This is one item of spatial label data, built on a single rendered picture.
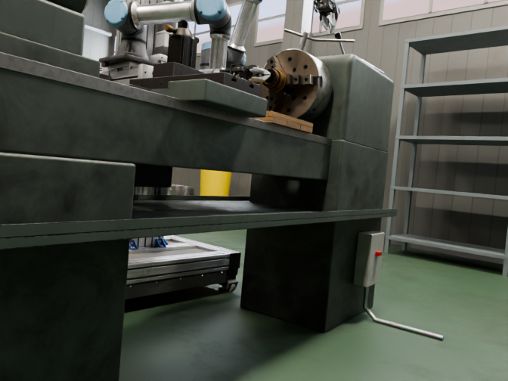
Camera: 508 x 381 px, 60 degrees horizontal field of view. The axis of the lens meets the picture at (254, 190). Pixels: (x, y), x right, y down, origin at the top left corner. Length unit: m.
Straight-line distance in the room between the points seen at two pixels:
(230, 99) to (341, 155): 0.82
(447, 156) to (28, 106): 4.72
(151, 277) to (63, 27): 1.32
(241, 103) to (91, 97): 0.47
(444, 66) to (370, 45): 1.00
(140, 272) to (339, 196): 0.97
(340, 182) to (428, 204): 3.39
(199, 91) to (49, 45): 0.38
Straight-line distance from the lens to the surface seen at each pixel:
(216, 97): 1.26
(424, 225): 5.35
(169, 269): 2.22
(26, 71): 1.00
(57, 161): 0.99
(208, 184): 6.34
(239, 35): 2.62
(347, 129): 2.03
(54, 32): 1.15
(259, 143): 1.54
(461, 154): 5.25
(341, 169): 2.00
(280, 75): 1.89
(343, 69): 2.06
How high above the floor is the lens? 0.68
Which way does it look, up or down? 2 degrees down
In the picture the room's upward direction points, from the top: 5 degrees clockwise
